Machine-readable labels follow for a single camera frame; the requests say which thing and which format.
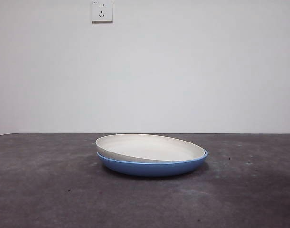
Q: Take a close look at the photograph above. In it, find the white round plate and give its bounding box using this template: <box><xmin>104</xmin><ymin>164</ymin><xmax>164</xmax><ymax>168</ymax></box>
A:
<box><xmin>95</xmin><ymin>133</ymin><xmax>206</xmax><ymax>163</ymax></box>

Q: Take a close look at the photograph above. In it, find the blue round plate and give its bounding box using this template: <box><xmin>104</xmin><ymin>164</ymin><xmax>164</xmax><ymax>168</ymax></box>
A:
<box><xmin>97</xmin><ymin>149</ymin><xmax>210</xmax><ymax>178</ymax></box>

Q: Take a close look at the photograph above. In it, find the white wall socket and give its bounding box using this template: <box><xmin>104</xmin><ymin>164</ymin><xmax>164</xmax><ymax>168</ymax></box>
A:
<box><xmin>91</xmin><ymin>0</ymin><xmax>113</xmax><ymax>24</ymax></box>

